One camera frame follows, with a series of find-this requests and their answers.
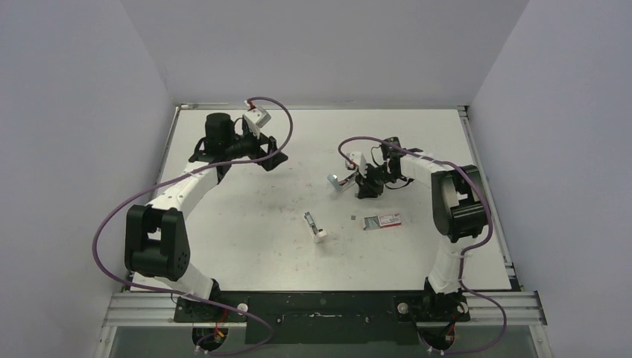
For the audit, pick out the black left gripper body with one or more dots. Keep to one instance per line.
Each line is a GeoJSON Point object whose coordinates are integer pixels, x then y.
{"type": "Point", "coordinates": [248, 145]}

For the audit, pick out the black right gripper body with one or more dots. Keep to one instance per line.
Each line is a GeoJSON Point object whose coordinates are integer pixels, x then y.
{"type": "Point", "coordinates": [370, 180]}

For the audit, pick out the light blue stapler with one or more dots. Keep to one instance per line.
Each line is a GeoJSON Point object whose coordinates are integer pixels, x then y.
{"type": "Point", "coordinates": [342, 184]}

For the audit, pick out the red white staple box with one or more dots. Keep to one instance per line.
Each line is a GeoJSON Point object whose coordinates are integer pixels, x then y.
{"type": "Point", "coordinates": [382, 221]}

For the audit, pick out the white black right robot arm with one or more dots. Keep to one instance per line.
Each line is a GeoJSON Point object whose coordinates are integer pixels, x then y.
{"type": "Point", "coordinates": [458, 211]}

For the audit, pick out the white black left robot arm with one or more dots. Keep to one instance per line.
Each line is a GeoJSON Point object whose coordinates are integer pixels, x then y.
{"type": "Point", "coordinates": [156, 239]}

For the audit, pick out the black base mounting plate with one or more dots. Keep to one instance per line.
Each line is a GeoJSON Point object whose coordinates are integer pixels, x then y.
{"type": "Point", "coordinates": [400, 316]}

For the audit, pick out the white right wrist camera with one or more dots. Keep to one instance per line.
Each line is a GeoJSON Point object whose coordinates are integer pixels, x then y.
{"type": "Point", "coordinates": [356, 162]}

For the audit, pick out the aluminium front rail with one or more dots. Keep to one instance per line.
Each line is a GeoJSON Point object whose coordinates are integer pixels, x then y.
{"type": "Point", "coordinates": [145, 309]}

